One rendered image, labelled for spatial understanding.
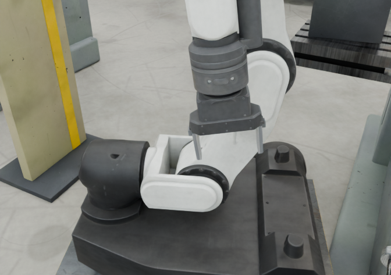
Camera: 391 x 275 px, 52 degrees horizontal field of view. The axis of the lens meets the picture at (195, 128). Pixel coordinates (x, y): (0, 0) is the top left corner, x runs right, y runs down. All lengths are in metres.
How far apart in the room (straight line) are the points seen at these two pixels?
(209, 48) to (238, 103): 0.11
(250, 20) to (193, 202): 0.55
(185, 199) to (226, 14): 0.57
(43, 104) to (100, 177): 1.09
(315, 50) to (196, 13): 0.80
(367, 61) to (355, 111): 1.56
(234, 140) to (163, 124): 1.60
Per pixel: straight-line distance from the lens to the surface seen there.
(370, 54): 1.29
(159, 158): 1.02
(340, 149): 2.44
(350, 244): 1.63
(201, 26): 0.56
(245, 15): 0.59
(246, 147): 0.95
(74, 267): 1.26
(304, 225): 1.09
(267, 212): 1.11
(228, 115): 0.65
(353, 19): 1.34
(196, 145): 0.69
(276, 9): 0.80
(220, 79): 0.60
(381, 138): 1.98
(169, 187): 0.98
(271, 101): 0.83
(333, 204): 2.07
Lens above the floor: 1.37
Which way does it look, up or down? 34 degrees down
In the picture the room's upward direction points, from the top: straight up
